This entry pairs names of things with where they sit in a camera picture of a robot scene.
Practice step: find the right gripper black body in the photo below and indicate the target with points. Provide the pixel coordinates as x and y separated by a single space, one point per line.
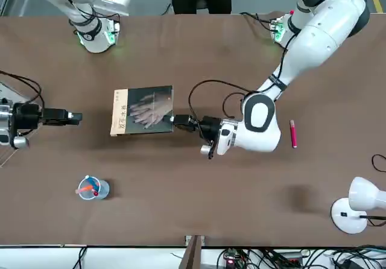
27 116

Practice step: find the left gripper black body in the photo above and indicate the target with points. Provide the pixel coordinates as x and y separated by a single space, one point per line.
209 127

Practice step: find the dark hands-cover book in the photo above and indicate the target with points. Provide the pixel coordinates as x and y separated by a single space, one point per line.
144 112

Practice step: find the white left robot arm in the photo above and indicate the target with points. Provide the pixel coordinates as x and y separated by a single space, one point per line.
316 39

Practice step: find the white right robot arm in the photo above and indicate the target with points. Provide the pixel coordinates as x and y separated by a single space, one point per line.
93 36

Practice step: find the clear acrylic storage rack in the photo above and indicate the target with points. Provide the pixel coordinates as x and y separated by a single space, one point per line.
6 157

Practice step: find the blue marker white cap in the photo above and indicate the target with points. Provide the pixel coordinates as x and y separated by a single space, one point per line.
94 183

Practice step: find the orange marker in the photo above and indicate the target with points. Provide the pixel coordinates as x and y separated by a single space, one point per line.
84 189

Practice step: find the clear plastic pen cup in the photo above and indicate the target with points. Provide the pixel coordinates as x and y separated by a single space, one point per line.
102 189

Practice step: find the red marker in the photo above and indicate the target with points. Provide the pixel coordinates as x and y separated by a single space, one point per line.
96 193

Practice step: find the pink highlighter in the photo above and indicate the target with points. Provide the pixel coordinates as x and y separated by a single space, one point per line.
293 133

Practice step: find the chair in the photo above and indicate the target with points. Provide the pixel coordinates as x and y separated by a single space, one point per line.
201 3

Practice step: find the white control box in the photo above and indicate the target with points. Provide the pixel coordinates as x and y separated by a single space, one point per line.
120 0

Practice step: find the red light circuit board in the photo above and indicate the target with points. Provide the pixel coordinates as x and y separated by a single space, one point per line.
230 261

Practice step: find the black power supply unit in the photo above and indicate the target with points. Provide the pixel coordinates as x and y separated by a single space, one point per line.
286 258

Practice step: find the white desk lamp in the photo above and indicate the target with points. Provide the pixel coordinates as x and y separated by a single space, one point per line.
349 217

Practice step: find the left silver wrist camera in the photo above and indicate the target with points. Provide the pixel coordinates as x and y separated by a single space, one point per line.
206 150

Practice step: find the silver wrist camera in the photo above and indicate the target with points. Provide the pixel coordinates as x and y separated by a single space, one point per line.
206 150
20 143

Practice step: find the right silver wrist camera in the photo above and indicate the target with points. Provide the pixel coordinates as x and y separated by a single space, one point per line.
20 143

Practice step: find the aluminium divider post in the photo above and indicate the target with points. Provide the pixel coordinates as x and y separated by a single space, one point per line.
193 254

